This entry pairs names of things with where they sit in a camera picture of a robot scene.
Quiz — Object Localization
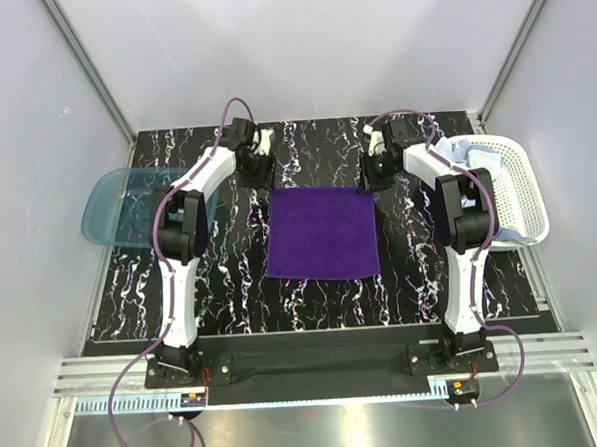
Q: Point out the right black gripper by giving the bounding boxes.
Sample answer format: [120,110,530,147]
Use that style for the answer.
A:
[354,150,400,195]

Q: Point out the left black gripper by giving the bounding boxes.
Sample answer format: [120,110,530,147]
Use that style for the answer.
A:
[237,148,278,195]

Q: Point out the purple towel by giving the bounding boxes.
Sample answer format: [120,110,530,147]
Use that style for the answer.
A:
[266,187,381,281]

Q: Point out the light blue towel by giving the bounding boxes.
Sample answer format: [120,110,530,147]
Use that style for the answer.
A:
[431,130,539,250]

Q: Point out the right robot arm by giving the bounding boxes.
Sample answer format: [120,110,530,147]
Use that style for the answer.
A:
[358,122,498,372]

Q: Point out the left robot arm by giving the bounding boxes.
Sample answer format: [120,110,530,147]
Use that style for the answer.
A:
[145,118,276,388]

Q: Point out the teal translucent tray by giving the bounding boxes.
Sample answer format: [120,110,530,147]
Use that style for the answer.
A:
[77,163,224,254]

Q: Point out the white plastic basket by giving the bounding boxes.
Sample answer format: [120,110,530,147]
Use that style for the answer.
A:
[438,130,552,255]

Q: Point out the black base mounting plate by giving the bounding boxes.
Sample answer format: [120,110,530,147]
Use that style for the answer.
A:
[146,323,499,408]

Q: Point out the left connector board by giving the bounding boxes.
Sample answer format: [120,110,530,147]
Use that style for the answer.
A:
[180,391,208,408]

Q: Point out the connector board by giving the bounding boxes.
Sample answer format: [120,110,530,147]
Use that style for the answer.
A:
[448,377,481,399]
[180,391,208,408]

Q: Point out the right connector board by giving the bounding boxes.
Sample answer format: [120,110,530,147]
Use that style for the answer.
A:
[448,377,481,399]

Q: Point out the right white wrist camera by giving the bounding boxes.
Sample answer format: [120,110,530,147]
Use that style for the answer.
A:
[363,125,387,157]

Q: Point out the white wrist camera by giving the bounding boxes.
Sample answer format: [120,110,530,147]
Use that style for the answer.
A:
[254,128,275,156]
[363,125,387,157]

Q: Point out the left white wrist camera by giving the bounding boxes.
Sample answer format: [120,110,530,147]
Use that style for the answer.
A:
[254,128,275,156]

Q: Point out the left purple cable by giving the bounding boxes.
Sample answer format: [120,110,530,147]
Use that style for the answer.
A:
[89,96,274,447]

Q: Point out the purple cable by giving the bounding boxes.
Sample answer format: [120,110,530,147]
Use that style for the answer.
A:
[89,96,274,447]
[367,102,527,414]

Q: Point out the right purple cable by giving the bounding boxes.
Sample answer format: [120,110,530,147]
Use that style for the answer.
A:
[367,102,527,414]

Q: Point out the left aluminium corner post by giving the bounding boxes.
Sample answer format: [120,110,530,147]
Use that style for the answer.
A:
[38,0,138,145]

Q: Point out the aluminium corner post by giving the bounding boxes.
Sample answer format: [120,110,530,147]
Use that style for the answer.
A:
[477,0,548,126]
[38,0,138,145]

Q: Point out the aluminium rail frame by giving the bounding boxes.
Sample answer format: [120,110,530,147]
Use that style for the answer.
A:
[44,332,597,447]

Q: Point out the right aluminium corner post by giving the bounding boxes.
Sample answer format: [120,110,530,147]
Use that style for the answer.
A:
[477,0,548,126]

